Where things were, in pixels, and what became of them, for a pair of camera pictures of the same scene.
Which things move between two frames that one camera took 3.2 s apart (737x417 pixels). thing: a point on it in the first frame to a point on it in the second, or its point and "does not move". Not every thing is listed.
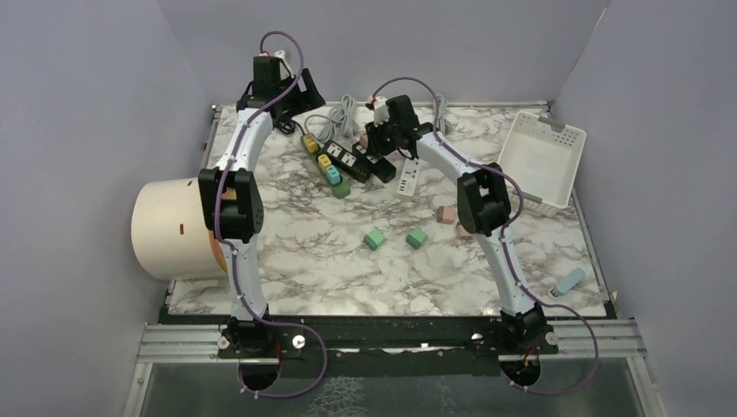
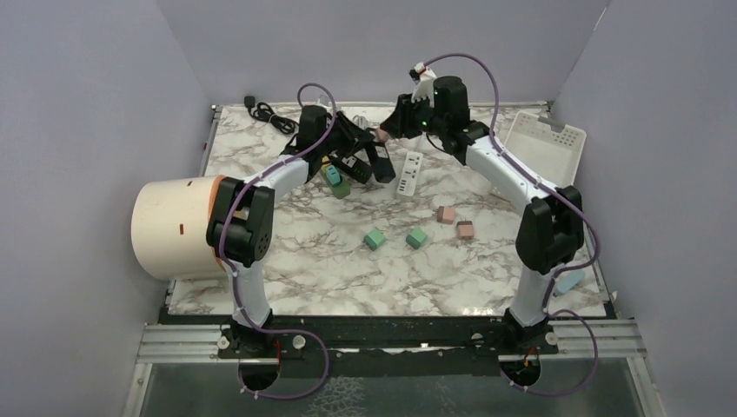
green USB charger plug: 374,239 does not move
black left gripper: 306,100 to 353,137
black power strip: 380,167 does not move
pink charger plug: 445,215 does not move
